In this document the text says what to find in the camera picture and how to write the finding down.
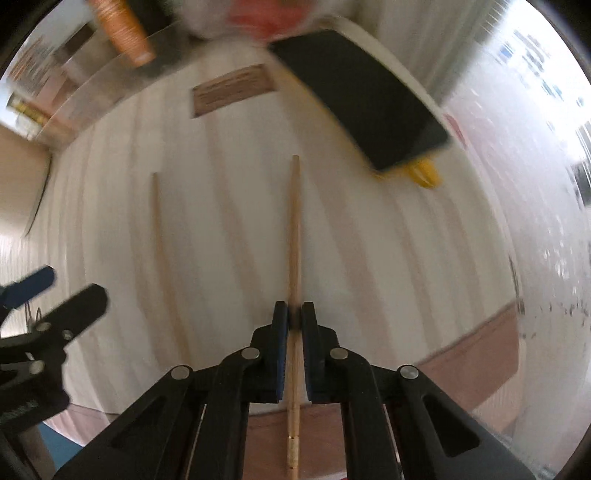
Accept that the orange ribbed packet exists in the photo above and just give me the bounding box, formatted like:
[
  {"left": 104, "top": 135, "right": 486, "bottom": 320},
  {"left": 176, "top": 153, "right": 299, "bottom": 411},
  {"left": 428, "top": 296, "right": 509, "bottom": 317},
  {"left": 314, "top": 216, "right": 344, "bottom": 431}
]
[{"left": 89, "top": 0, "right": 156, "bottom": 66}]

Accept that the thin light wooden chopstick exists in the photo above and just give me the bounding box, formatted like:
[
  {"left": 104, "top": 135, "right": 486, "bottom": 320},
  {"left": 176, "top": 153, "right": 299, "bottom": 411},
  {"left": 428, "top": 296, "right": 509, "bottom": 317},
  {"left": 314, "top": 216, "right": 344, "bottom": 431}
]
[
  {"left": 286, "top": 155, "right": 302, "bottom": 480},
  {"left": 151, "top": 172, "right": 193, "bottom": 366}
]

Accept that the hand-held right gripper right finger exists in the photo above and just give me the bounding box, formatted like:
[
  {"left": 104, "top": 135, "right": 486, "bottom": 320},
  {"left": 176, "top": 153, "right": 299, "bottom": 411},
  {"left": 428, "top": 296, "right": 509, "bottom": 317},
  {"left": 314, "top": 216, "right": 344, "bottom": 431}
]
[{"left": 301, "top": 302, "right": 539, "bottom": 480}]

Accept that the striped cat print mat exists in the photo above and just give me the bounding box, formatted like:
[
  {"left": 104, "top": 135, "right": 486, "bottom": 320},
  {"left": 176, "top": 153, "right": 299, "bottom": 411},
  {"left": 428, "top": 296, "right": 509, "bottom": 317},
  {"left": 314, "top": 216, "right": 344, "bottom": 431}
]
[{"left": 18, "top": 28, "right": 522, "bottom": 480}]

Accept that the clear plastic storage box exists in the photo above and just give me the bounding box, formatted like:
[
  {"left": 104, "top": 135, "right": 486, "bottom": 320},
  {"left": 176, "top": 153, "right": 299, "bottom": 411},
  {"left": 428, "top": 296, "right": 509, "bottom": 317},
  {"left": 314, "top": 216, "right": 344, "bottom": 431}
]
[{"left": 7, "top": 21, "right": 195, "bottom": 148}]

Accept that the black and yellow box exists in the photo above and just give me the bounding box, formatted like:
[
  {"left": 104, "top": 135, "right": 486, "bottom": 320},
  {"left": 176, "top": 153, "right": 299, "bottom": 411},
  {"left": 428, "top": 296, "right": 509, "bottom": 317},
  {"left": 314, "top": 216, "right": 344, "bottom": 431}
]
[{"left": 267, "top": 28, "right": 452, "bottom": 189}]

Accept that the thin black cable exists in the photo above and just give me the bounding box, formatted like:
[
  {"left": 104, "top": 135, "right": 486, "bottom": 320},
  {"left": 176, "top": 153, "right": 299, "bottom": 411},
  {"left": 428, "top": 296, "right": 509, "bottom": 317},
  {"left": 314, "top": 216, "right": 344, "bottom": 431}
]
[{"left": 25, "top": 150, "right": 53, "bottom": 237}]

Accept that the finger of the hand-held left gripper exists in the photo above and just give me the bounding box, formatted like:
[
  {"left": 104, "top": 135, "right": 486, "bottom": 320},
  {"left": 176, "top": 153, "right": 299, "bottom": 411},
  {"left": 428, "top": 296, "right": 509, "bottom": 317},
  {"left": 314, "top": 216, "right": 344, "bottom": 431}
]
[
  {"left": 0, "top": 265, "right": 57, "bottom": 311},
  {"left": 0, "top": 283, "right": 110, "bottom": 370}
]

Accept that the red packet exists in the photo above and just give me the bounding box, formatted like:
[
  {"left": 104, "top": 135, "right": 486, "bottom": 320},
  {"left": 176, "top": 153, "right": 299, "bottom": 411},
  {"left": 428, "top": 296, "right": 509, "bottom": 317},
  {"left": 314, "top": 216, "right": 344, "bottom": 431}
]
[{"left": 230, "top": 0, "right": 315, "bottom": 38}]

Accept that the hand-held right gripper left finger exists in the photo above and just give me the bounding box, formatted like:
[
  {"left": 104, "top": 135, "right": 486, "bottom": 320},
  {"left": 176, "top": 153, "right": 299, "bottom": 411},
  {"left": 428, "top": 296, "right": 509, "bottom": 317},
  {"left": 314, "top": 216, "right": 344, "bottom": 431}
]
[{"left": 53, "top": 301, "right": 289, "bottom": 480}]

